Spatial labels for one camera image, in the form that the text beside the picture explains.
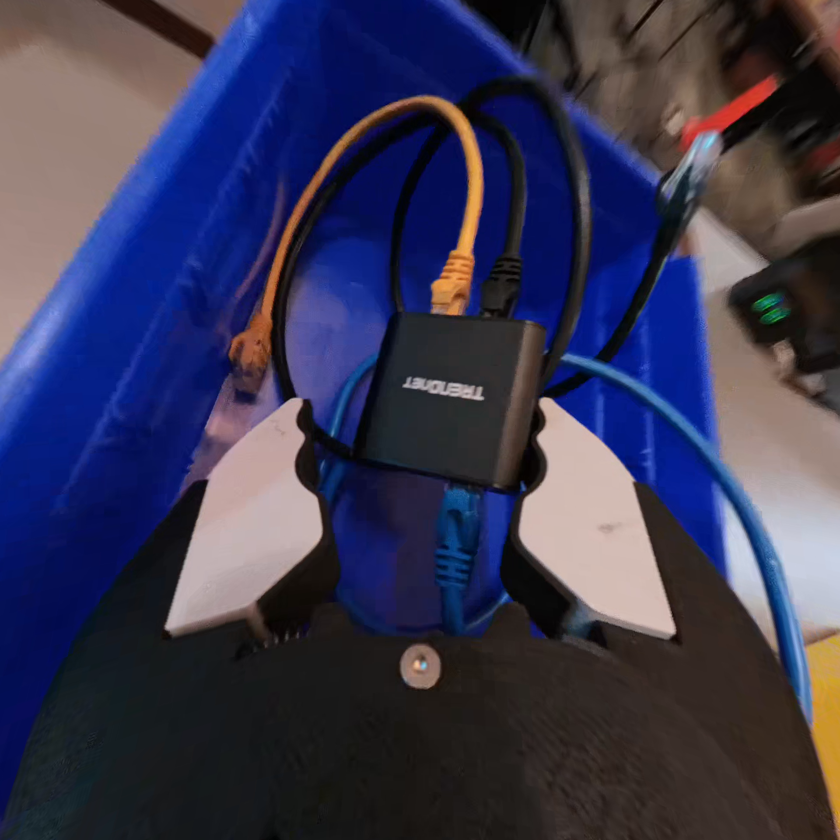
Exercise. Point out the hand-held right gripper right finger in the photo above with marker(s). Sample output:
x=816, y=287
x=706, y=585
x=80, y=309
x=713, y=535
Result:
x=590, y=525

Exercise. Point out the black network switch box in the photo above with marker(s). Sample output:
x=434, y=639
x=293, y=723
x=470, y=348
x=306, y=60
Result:
x=453, y=400

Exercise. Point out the black device with green lights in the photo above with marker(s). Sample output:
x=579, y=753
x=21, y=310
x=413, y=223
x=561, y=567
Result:
x=787, y=308

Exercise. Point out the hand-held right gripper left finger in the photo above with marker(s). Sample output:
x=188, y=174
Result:
x=253, y=518

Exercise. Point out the blue plastic bin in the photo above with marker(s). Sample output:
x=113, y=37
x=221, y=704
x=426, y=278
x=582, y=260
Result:
x=164, y=295

